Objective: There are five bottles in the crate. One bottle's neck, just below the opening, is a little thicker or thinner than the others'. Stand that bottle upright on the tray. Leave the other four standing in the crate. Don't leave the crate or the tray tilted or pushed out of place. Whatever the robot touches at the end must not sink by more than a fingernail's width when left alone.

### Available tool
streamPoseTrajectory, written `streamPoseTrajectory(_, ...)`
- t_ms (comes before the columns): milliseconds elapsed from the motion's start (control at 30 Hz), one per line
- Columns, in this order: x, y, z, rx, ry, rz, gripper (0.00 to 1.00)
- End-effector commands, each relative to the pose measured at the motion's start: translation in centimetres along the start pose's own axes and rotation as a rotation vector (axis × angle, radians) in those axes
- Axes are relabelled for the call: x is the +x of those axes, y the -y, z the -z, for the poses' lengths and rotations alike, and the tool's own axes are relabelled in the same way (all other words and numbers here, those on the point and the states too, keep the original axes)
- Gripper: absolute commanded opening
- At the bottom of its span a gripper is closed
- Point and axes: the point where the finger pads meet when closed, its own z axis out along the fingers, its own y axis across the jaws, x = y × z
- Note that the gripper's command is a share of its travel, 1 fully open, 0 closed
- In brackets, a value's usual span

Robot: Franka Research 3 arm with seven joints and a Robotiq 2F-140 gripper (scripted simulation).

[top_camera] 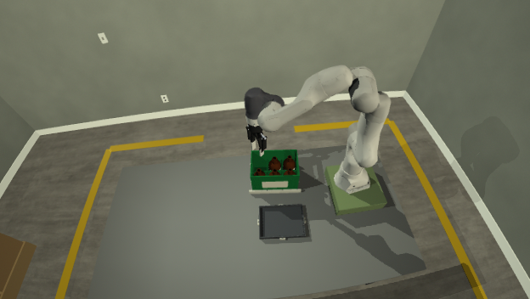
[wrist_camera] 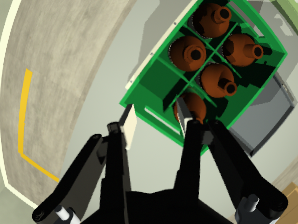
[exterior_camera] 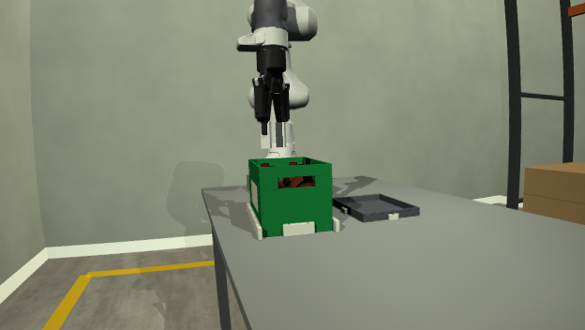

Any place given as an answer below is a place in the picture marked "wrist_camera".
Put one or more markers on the green bottle crate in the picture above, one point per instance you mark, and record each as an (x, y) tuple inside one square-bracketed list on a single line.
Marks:
[(161, 85)]

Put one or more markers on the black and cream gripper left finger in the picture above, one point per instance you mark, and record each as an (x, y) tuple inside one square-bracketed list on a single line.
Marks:
[(70, 199)]

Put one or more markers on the grey rectangular tray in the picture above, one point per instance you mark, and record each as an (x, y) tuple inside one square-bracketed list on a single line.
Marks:
[(263, 117)]

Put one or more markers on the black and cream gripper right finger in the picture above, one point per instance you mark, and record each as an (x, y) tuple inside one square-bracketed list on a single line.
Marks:
[(255, 199)]

